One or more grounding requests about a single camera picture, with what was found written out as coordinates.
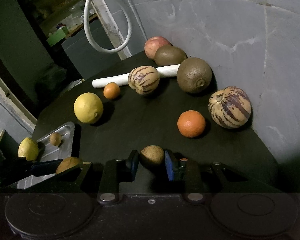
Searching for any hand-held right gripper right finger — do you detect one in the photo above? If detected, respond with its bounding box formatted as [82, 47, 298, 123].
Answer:
[164, 150, 250, 203]

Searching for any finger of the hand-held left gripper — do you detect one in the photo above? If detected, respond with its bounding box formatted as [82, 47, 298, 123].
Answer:
[27, 159, 64, 178]

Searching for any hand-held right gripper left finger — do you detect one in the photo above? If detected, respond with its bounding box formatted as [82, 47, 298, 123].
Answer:
[63, 149, 140, 203]

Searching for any yellow lemon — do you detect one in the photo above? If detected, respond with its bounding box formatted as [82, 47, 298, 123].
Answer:
[74, 92, 104, 124]
[18, 137, 39, 161]

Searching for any white cable loop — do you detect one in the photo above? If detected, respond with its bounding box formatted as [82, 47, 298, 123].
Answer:
[84, 0, 132, 53]

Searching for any grey cabinet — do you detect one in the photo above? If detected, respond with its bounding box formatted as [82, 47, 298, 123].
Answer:
[61, 17, 130, 80]

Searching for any small orange tangerine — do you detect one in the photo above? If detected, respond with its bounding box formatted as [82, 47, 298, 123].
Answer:
[103, 82, 121, 99]

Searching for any striped pepino melon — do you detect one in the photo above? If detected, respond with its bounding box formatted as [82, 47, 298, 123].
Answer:
[128, 66, 161, 95]
[208, 86, 252, 129]

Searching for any small round brown fruit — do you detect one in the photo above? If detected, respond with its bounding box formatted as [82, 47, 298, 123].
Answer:
[139, 145, 165, 167]
[49, 132, 62, 147]
[55, 156, 82, 175]

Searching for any metal tray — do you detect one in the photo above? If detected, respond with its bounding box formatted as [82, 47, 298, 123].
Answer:
[16, 121, 75, 190]

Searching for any red apple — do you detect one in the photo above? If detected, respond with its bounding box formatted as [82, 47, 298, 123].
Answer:
[144, 37, 172, 60]

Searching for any large brown kiwi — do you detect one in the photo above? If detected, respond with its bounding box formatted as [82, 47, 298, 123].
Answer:
[177, 57, 213, 94]

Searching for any white leek stalk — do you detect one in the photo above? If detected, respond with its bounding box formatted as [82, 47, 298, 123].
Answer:
[92, 64, 182, 88]

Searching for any small brown kiwi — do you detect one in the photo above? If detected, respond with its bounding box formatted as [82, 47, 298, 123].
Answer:
[154, 45, 188, 67]

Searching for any large orange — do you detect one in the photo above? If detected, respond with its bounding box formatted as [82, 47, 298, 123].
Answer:
[177, 110, 206, 138]

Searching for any green box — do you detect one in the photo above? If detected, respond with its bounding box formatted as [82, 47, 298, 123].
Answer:
[46, 26, 69, 47]

